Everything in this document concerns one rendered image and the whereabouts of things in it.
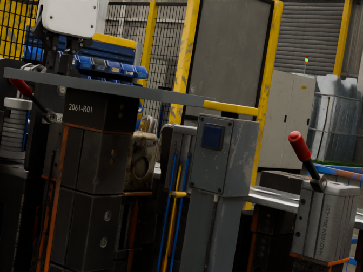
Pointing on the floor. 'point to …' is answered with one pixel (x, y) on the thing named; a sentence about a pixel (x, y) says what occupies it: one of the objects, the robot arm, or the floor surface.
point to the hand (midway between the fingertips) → (59, 63)
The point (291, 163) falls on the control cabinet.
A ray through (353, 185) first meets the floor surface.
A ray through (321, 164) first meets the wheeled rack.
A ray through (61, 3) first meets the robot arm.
